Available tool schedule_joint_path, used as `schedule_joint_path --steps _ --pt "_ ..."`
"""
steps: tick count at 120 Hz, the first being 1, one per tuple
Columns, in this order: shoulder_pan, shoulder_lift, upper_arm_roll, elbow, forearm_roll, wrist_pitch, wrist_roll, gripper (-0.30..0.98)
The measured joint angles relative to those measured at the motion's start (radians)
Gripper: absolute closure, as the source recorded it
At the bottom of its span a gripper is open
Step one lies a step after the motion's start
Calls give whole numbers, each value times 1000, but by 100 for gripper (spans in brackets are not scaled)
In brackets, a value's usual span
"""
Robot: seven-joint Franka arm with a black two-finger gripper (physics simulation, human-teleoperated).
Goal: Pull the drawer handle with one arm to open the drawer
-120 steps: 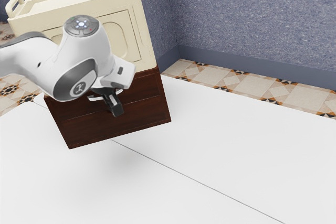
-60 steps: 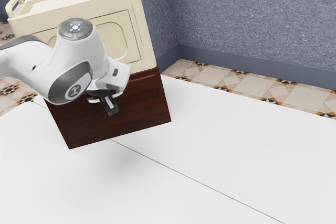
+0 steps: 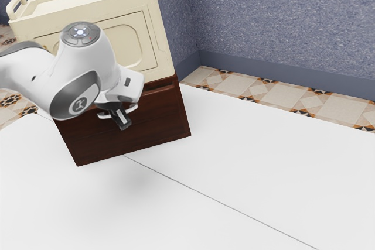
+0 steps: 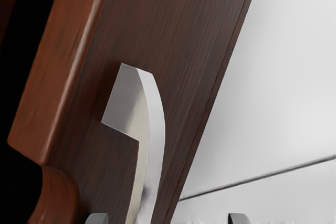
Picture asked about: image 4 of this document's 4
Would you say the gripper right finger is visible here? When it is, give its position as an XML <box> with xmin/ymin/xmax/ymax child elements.
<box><xmin>227</xmin><ymin>212</ymin><xmax>252</xmax><ymax>224</ymax></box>

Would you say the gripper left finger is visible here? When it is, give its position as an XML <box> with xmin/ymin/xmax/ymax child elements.
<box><xmin>86</xmin><ymin>212</ymin><xmax>109</xmax><ymax>224</ymax></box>

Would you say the dark brown wooden cabinet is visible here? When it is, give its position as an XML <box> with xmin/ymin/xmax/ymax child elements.
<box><xmin>0</xmin><ymin>0</ymin><xmax>264</xmax><ymax>224</ymax></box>

